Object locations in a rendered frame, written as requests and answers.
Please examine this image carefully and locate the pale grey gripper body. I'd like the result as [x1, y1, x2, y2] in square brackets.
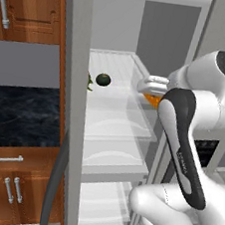
[135, 73, 172, 99]

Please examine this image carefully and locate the orange cheese wedge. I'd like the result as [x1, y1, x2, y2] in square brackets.
[141, 92, 164, 111]

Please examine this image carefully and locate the white fridge shelf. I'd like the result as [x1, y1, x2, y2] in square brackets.
[75, 175, 137, 225]
[78, 46, 170, 150]

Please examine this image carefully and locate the grey fridge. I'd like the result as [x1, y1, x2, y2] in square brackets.
[34, 0, 214, 225]

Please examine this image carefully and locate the white fridge drawer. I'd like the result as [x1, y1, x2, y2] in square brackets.
[78, 130, 154, 192]

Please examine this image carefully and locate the white fridge bottom shelf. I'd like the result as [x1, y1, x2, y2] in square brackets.
[75, 175, 137, 225]

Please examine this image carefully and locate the green leafy vegetable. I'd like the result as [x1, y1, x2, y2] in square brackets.
[86, 73, 96, 93]

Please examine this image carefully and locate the wooden drawer front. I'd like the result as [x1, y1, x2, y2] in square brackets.
[0, 139, 64, 183]

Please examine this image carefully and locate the dark grey fridge door handle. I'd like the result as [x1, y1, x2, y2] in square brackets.
[39, 125, 74, 225]

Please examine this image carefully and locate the wooden wall cupboard door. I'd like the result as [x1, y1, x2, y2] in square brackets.
[0, 0, 69, 49]

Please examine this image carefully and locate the silver drawer handle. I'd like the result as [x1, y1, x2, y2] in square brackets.
[0, 152, 26, 167]

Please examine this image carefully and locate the silver base cupboard handle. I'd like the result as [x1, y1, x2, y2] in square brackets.
[10, 176, 27, 205]
[0, 175, 18, 205]

